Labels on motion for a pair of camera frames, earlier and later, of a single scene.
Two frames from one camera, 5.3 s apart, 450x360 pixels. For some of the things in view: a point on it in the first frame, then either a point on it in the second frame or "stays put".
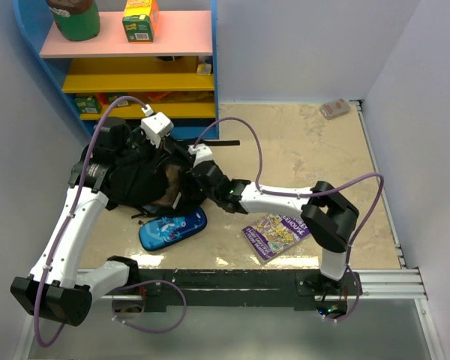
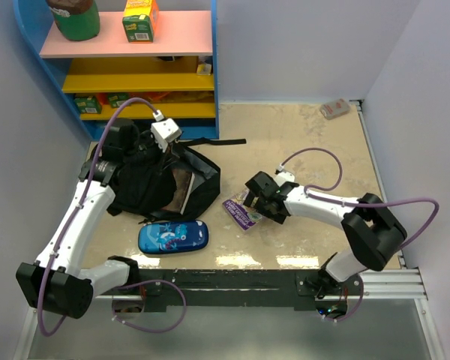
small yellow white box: x=204 y=70 stays put
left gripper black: x=159 y=153 stays put
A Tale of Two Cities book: x=173 y=175 -> x=184 y=180
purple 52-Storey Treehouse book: x=274 y=234 -> x=245 y=216
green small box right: x=112 y=97 stays put
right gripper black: x=196 y=192 -> x=277 y=217
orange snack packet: x=158 y=97 stays put
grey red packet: x=335 y=109 stays put
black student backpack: x=147 y=176 stays put
